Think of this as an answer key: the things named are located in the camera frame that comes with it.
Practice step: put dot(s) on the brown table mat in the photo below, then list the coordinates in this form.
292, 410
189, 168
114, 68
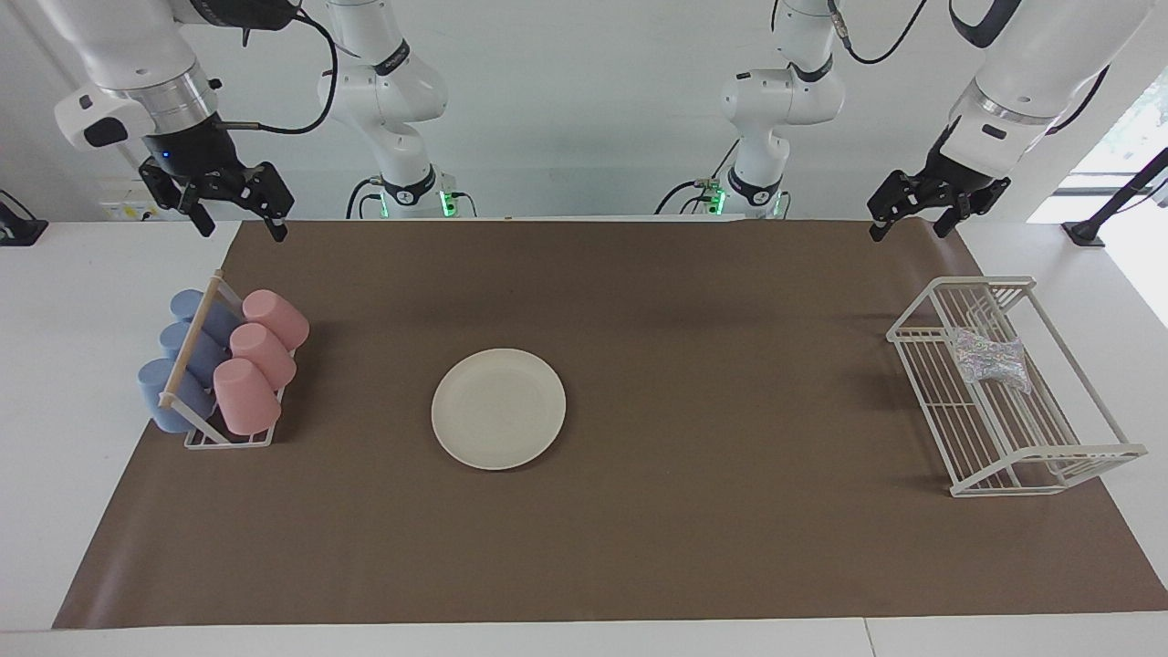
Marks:
639, 547

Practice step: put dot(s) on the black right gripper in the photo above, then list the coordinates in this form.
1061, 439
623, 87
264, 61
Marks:
187, 151

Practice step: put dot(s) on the black table clamp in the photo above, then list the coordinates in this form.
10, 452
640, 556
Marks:
18, 228

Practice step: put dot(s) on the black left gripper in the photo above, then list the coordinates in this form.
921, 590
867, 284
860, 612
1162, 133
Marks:
958, 178

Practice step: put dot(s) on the cream round plate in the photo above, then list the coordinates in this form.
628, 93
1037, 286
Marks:
498, 409

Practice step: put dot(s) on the blue plastic cup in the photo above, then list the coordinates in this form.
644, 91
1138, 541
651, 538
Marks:
178, 339
187, 304
160, 392

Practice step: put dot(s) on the pink plastic cup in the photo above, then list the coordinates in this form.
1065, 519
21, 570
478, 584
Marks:
263, 354
274, 318
246, 397

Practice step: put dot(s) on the black angled stand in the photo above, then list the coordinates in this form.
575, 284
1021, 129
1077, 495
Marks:
1086, 230

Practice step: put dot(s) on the white wall outlet box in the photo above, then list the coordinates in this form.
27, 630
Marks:
119, 210

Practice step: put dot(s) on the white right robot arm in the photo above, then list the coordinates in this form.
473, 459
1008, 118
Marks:
137, 46

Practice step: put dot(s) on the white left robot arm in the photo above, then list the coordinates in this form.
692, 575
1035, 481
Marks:
1049, 64

